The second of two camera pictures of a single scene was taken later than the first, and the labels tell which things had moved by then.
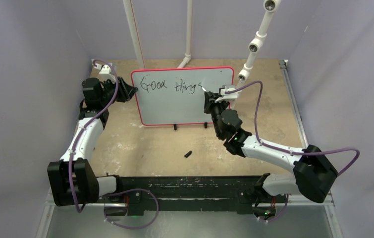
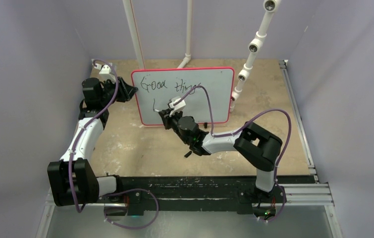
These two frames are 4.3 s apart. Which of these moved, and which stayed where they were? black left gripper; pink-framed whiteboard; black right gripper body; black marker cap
Moved: black right gripper body
Stayed: black marker cap; black left gripper; pink-framed whiteboard
